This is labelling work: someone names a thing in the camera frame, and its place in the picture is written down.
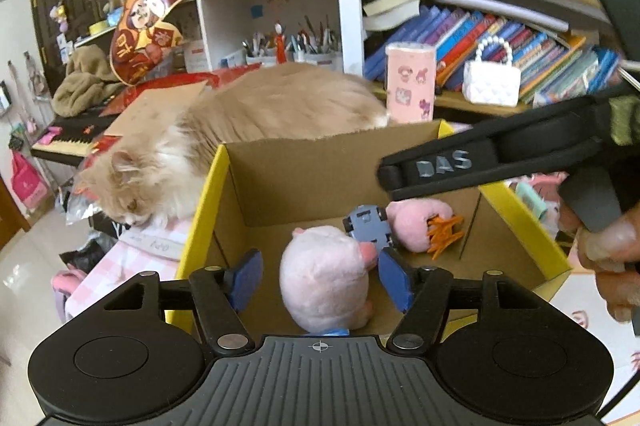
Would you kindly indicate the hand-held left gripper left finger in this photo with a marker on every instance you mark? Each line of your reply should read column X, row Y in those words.
column 247, row 278

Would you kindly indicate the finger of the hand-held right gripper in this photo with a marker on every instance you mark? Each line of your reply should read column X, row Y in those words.
column 392, row 176

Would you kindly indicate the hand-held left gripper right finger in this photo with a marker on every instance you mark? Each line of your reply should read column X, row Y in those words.
column 395, row 278

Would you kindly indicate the small pink plush toy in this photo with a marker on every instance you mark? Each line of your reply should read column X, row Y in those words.
column 410, row 221

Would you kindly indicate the grey blue toy car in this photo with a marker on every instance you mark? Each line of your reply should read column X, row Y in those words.
column 367, row 226

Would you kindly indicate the orange hair claw clip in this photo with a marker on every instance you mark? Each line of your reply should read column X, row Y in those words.
column 442, row 233

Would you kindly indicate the large pink plush pig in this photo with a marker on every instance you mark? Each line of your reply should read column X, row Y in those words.
column 320, row 276

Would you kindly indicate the yellow cardboard box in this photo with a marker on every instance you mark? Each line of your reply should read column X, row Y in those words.
column 300, row 171

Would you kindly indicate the person's right hand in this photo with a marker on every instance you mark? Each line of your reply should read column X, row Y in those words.
column 610, row 251

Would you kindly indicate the pink sticker cylinder container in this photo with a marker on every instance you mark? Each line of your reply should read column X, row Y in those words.
column 410, row 81

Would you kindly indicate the long row of upright books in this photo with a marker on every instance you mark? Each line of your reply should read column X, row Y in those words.
column 540, row 46

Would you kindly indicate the long-haired ginger white cat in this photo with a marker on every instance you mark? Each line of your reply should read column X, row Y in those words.
column 280, row 106

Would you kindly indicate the pink checked cartoon table mat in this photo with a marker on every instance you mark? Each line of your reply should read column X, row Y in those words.
column 100, row 286

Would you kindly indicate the white light bar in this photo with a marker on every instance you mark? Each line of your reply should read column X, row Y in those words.
column 500, row 8

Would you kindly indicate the thick paperback book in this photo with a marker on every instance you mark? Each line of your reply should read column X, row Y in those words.
column 392, row 20
column 395, row 1

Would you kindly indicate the pen holders with pens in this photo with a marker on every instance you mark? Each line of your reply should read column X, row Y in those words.
column 300, row 48

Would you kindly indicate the pink backpack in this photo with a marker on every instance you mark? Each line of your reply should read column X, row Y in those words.
column 67, row 291

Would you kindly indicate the brown cardboard sheet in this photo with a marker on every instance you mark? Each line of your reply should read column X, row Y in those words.
column 155, row 106

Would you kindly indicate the red paper sheet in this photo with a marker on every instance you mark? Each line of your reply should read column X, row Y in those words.
column 200, row 80

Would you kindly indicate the white shelf unit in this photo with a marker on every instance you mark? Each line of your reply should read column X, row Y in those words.
column 225, row 21

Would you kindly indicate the black piano keyboard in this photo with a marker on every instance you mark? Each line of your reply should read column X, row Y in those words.
column 65, row 141

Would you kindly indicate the pink hanging bag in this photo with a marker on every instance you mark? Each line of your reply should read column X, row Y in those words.
column 27, row 181

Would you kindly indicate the brown plush cloth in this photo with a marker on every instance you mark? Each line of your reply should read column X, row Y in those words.
column 85, row 81

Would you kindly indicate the red gold foil balloon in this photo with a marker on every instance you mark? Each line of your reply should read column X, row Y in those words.
column 145, row 21

